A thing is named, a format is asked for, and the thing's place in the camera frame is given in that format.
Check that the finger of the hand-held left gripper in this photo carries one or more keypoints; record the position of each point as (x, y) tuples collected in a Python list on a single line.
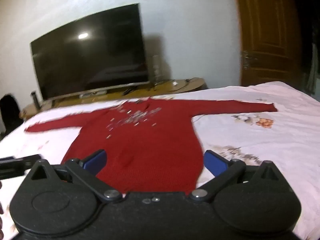
[(17, 163)]

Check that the red knit sweater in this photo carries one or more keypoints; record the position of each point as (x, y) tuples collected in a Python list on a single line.
[(150, 150)]

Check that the metal door lock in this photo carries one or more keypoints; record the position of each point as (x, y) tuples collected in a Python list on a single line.
[(247, 58)]

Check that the black chair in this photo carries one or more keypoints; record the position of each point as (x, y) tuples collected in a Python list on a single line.
[(9, 115)]

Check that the grey curtain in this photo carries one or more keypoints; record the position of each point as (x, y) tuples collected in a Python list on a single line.
[(313, 72)]

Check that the wooden television stand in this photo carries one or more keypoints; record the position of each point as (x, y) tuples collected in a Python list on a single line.
[(140, 92)]

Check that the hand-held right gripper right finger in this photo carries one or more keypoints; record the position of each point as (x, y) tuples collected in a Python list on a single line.
[(214, 163)]

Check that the clear glass vase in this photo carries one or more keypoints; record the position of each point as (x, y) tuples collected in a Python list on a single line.
[(156, 68)]

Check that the brown wooden door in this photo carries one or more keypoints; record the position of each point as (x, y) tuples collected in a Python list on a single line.
[(267, 32)]

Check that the dark bottle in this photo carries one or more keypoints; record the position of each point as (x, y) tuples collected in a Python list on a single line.
[(34, 100)]

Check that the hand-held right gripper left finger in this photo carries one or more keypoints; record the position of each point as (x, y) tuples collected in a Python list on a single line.
[(96, 160)]

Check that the black flat screen television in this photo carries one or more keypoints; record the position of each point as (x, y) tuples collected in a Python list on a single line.
[(90, 52)]

